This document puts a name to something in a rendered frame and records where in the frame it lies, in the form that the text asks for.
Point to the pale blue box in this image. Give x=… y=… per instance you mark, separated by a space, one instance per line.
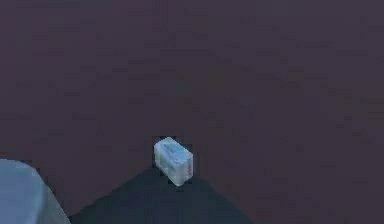
x=173 y=160

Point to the pale blue rounded cushion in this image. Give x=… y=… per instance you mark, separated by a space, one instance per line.
x=23 y=193

